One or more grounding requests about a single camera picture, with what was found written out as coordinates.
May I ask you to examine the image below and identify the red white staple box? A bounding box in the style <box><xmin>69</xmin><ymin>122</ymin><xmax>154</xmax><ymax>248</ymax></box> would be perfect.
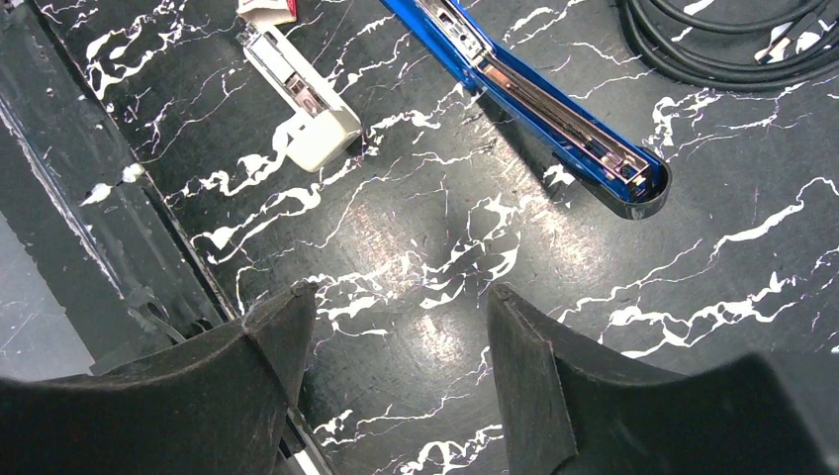
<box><xmin>236</xmin><ymin>0</ymin><xmax>297</xmax><ymax>26</ymax></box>

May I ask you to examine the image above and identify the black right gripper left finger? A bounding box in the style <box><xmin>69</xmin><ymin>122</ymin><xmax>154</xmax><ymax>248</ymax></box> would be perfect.
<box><xmin>1</xmin><ymin>283</ymin><xmax>317</xmax><ymax>474</ymax></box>

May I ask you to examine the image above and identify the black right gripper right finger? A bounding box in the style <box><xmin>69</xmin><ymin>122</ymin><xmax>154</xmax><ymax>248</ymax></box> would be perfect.
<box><xmin>487</xmin><ymin>284</ymin><xmax>838</xmax><ymax>474</ymax></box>

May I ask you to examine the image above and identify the beige small stapler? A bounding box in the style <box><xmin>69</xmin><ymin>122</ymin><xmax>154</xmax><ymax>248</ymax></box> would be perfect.
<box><xmin>237</xmin><ymin>23</ymin><xmax>362</xmax><ymax>173</ymax></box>

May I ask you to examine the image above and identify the blue stapler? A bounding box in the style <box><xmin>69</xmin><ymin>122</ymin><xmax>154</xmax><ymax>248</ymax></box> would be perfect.
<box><xmin>383</xmin><ymin>0</ymin><xmax>672</xmax><ymax>221</ymax></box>

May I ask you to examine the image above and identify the coiled black cable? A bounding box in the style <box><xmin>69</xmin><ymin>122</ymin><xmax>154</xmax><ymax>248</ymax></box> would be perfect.
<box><xmin>615</xmin><ymin>0</ymin><xmax>839</xmax><ymax>93</ymax></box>

